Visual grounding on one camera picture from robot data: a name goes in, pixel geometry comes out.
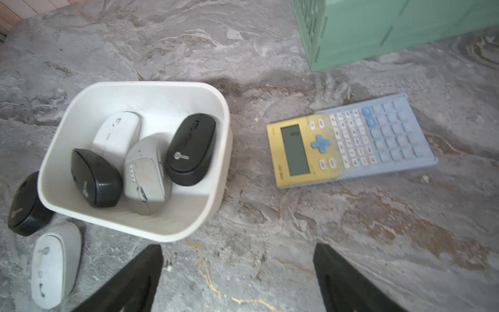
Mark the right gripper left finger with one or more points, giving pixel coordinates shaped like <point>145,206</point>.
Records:
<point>133,288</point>

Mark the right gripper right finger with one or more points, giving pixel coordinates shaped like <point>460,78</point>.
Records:
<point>344,288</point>

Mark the black ribbed mouse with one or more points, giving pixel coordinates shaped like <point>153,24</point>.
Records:
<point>98,181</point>

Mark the white grey mouse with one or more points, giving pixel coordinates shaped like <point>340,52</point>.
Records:
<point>146,185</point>

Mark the white plastic storage box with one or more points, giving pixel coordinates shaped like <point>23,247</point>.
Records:
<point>162,107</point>

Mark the black logo mouse in box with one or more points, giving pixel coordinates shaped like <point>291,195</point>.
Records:
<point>191,150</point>

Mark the white slim mouse in box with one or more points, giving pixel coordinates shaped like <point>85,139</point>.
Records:
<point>116,137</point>

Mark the yellow blue calculator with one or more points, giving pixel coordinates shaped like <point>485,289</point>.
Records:
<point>371,137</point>

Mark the green plastic file organizer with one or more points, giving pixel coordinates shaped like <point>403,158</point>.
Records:
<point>335,33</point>

